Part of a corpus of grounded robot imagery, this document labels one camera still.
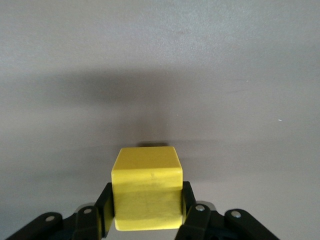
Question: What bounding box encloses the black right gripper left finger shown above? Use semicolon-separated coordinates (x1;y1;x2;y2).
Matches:
4;182;115;240

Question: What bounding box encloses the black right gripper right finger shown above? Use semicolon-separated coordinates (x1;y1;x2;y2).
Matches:
174;181;278;240

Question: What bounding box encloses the yellow wooden block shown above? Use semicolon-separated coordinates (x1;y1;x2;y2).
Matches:
110;146;185;232

